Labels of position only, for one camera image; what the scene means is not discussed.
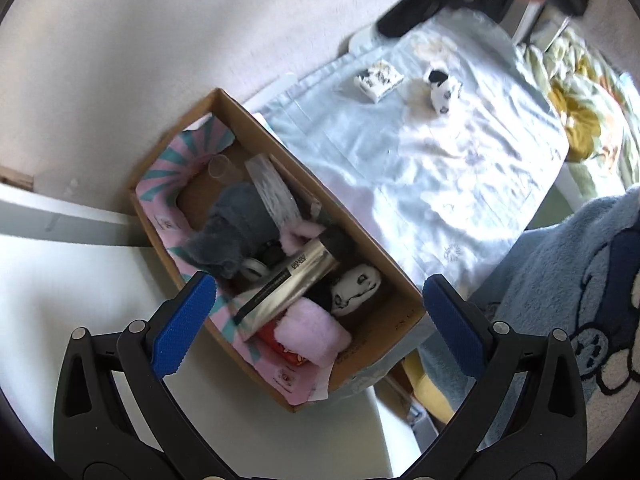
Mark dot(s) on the grey plush toy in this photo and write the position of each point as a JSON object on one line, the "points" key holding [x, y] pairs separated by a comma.
{"points": [[225, 230]]}

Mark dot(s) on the white cow-print sock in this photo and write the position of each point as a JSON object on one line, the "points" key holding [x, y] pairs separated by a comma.
{"points": [[357, 285], [442, 92]]}

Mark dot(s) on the yellow cloth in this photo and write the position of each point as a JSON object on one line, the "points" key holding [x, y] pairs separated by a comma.
{"points": [[430, 395]]}

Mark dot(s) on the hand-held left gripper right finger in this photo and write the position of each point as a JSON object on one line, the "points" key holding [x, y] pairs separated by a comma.
{"points": [[452, 330]]}

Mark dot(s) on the clear plastic bag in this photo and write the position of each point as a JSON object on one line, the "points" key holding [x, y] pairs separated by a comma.
{"points": [[272, 190]]}

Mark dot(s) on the blue fleece bear-print clothing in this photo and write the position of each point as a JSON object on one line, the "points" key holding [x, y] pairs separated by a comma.
{"points": [[550, 285]]}

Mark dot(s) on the cardboard box with pink lining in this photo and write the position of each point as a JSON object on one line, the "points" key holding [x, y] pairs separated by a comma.
{"points": [[380, 320]]}

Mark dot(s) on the red snack packet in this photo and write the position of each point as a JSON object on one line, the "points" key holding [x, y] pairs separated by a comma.
{"points": [[270, 335]]}

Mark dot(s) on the floral tissue pack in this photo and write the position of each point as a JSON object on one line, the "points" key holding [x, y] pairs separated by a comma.
{"points": [[377, 80]]}

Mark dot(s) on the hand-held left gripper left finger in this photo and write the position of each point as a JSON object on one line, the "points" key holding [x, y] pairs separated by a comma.
{"points": [[182, 330]]}

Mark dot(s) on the grey and white chair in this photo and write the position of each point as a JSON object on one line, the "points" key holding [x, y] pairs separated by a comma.
{"points": [[530, 25]]}

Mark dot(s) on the yellow floral blanket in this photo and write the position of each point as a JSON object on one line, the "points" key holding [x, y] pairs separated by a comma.
{"points": [[585, 110]]}

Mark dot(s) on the white side table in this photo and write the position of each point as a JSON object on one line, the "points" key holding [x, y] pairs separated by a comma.
{"points": [[75, 285]]}

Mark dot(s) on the person's right forearm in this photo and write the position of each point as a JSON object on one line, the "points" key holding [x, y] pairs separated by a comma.
{"points": [[610, 20]]}

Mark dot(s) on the light blue floral tablecloth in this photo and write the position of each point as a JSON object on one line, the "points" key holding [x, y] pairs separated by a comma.
{"points": [[425, 160]]}

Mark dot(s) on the silver cosmetic tube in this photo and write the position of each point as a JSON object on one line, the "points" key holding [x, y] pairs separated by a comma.
{"points": [[300, 272]]}

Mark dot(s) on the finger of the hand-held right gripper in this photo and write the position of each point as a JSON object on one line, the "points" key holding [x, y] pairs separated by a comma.
{"points": [[415, 10]]}

